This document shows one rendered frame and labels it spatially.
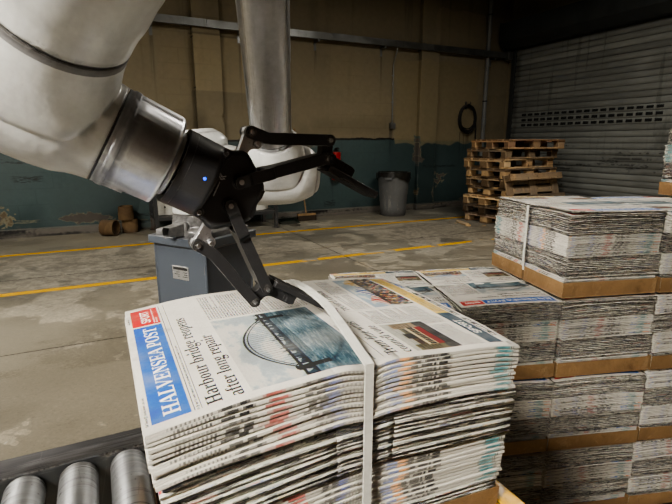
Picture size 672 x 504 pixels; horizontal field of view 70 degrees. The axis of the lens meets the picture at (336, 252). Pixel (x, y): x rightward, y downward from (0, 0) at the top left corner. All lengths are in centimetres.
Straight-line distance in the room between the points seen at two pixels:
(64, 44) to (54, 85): 3
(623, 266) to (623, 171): 754
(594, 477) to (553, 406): 30
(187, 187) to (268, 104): 66
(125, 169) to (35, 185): 715
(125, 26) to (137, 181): 13
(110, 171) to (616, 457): 159
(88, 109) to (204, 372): 24
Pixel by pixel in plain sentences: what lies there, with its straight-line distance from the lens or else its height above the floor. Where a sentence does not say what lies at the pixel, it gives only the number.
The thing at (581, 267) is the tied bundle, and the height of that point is 92.
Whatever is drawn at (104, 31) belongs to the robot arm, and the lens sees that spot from 38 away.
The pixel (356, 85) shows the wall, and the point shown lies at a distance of 865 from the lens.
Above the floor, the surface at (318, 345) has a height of 104.
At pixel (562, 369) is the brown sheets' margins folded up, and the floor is 63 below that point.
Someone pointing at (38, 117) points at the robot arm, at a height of 126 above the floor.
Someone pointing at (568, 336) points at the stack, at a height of 72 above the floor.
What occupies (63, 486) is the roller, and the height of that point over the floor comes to 79.
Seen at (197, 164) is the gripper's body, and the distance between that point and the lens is 45.
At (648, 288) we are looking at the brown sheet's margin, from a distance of 156.
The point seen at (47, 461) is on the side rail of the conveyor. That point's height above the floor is 80.
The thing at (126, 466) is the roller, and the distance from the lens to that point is 78.
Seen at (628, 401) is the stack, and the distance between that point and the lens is 166.
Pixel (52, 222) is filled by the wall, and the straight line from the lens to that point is 763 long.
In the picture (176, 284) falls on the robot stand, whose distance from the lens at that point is 134.
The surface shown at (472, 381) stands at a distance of 54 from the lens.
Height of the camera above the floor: 124
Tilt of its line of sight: 13 degrees down
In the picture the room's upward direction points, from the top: straight up
